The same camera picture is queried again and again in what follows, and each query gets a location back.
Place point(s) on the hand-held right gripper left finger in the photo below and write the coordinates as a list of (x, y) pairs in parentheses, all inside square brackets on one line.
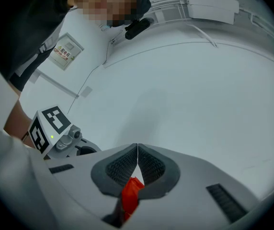
[(74, 188)]

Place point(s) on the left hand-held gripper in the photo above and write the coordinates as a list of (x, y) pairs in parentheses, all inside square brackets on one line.
[(55, 121)]

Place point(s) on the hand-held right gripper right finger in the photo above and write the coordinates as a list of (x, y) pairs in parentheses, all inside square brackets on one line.
[(194, 188)]

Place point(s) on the person's left forearm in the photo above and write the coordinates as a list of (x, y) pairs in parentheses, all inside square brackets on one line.
[(17, 126)]

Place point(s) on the cream bucket with orange liner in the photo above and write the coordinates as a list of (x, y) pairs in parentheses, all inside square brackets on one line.
[(131, 195)]

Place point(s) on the person's black shirt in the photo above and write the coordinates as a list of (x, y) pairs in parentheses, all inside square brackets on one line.
[(26, 20)]

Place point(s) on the person's head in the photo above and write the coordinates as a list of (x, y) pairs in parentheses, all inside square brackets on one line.
[(103, 3)]

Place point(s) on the white ceiling pipes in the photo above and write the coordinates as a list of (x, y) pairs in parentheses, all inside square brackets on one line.
[(168, 7)]

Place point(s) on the white air conditioner unit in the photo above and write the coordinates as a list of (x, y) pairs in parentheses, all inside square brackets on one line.
[(211, 6)]

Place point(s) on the small grey wall plate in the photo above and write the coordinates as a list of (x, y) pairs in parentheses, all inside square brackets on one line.
[(86, 91)]

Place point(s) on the grey wall trunking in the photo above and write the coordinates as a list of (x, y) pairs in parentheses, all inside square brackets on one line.
[(55, 83)]

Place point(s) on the grey electrical wall panel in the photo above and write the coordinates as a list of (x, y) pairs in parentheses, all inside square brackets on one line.
[(66, 51)]

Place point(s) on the black head camera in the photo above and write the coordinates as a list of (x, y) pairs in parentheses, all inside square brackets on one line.
[(138, 29)]

